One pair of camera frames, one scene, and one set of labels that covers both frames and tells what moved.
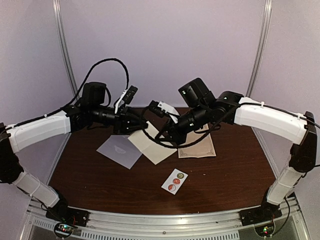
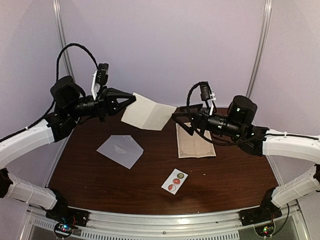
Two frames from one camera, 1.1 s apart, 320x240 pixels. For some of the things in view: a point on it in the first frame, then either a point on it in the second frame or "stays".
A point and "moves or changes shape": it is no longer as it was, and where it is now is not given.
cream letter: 155,152 moves or changes shape
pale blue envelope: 120,149 stays
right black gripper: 176,135 → 200,117
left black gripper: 122,121 → 107,103
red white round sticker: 172,187 stays
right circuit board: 265,230 stays
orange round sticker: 176,181 stays
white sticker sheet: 174,181 stays
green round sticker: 180,175 stays
